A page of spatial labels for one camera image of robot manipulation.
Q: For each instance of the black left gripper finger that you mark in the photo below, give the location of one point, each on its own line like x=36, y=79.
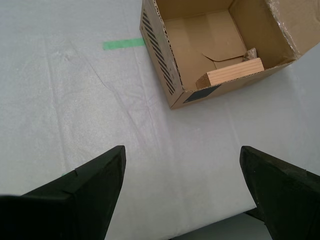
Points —
x=62, y=212
x=292, y=205

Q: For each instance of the light wooden block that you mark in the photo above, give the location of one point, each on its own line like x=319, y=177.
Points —
x=237, y=72

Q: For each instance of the speckled beige rock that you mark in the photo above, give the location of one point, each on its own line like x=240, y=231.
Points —
x=250, y=54

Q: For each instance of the cardboard box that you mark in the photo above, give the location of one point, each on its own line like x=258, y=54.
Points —
x=200, y=45

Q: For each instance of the white table cover sheet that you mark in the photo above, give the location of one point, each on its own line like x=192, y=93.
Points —
x=100, y=112

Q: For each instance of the long green tape strip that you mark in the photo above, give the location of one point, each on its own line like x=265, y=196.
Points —
x=122, y=44

